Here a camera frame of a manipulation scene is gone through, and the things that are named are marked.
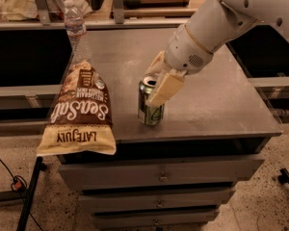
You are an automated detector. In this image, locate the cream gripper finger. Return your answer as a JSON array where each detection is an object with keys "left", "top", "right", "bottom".
[
  {"left": 145, "top": 72, "right": 185, "bottom": 108},
  {"left": 145, "top": 51, "right": 171, "bottom": 77}
]

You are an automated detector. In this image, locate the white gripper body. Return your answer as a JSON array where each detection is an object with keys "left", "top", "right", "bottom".
[{"left": 165, "top": 25, "right": 213, "bottom": 74}]

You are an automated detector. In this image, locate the green soda can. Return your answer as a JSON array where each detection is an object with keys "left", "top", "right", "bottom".
[{"left": 137, "top": 73, "right": 166, "bottom": 127}]

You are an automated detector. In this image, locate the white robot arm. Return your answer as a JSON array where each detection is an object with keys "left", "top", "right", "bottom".
[{"left": 145, "top": 0, "right": 289, "bottom": 108}]

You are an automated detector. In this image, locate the brown chip bag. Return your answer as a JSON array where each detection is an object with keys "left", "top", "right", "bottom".
[{"left": 37, "top": 61, "right": 116, "bottom": 156}]

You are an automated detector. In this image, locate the grey drawer cabinet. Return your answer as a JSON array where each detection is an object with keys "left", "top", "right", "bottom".
[{"left": 61, "top": 29, "right": 281, "bottom": 225}]

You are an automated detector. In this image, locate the clear plastic water bottle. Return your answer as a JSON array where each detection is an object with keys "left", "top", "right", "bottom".
[{"left": 64, "top": 0, "right": 92, "bottom": 63}]

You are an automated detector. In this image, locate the top grey drawer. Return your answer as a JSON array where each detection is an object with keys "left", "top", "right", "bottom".
[{"left": 59, "top": 155, "right": 264, "bottom": 191}]

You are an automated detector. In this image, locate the grey drawer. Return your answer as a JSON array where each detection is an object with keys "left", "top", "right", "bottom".
[
  {"left": 79, "top": 187, "right": 235, "bottom": 213},
  {"left": 93, "top": 209, "right": 219, "bottom": 229},
  {"left": 59, "top": 155, "right": 264, "bottom": 191}
]

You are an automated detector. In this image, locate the middle grey drawer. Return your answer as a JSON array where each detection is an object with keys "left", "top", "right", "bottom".
[{"left": 79, "top": 187, "right": 235, "bottom": 213}]

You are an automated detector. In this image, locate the bottom grey drawer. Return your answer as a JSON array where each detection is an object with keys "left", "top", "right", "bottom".
[{"left": 93, "top": 209, "right": 219, "bottom": 229}]

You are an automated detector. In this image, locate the black stand foot right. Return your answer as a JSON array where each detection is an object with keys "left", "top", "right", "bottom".
[{"left": 277, "top": 168, "right": 289, "bottom": 185}]

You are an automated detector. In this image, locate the black stand leg left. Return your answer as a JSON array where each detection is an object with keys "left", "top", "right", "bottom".
[{"left": 16, "top": 157, "right": 46, "bottom": 231}]

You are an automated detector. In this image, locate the grey metal rail shelf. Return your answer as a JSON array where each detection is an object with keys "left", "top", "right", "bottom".
[{"left": 0, "top": 0, "right": 196, "bottom": 31}]

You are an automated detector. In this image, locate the black cable on floor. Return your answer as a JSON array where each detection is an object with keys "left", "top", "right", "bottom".
[{"left": 0, "top": 147, "right": 45, "bottom": 231}]

